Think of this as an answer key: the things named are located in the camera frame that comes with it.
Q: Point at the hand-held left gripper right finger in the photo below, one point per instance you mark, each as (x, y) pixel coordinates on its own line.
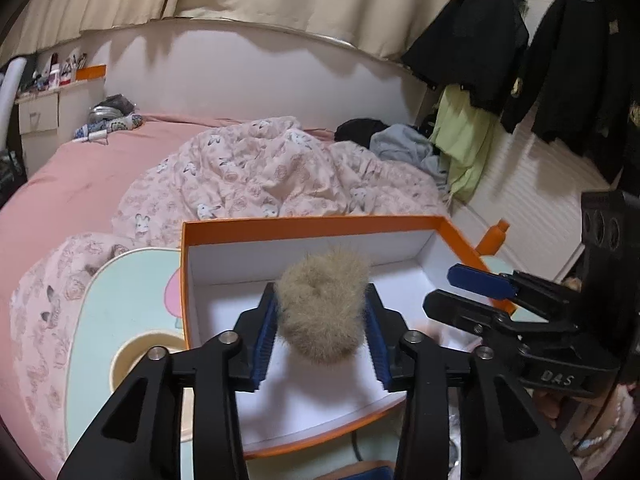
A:
(375, 345)

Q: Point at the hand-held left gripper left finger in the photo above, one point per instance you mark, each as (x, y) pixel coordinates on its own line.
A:
(265, 340)

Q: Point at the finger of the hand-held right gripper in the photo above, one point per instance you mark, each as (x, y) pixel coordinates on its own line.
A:
(480, 280)
(460, 310)

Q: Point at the beige fluffy scrunchie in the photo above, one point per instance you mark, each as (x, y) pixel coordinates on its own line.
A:
(320, 310)

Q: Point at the orange cardboard box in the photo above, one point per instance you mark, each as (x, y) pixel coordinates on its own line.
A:
(225, 270)

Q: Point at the person's right hand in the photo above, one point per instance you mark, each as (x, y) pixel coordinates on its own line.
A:
(550, 402)

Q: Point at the orange bottle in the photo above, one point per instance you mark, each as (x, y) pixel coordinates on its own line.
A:
(492, 237)

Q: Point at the light green hanging garment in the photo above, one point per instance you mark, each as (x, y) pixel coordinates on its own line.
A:
(460, 140)

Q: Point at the mint cartoon print bed table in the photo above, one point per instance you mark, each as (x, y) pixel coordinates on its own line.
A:
(130, 290)

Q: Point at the pink floral blanket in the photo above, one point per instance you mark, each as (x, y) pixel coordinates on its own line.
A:
(250, 170)

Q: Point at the black crumpled garment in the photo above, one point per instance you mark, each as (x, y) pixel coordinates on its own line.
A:
(355, 130)

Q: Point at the black hanging jacket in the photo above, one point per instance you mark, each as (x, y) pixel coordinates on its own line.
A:
(575, 70)
(470, 35)

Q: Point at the pink bedsheet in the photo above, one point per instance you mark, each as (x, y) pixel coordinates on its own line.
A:
(65, 185)

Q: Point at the blue patterned cloth roll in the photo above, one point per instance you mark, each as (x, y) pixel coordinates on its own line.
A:
(115, 124)

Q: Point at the dark grey bag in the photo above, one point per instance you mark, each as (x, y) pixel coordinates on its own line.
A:
(112, 106)

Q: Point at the orange flat box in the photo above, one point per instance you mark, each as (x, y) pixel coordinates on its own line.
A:
(91, 72)

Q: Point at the white bedside cabinet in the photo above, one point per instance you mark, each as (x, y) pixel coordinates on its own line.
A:
(37, 115)

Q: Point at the row of toiletry bottles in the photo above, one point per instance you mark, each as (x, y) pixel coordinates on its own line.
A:
(55, 75)

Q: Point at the white curved tube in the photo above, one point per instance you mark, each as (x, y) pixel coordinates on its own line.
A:
(10, 90)

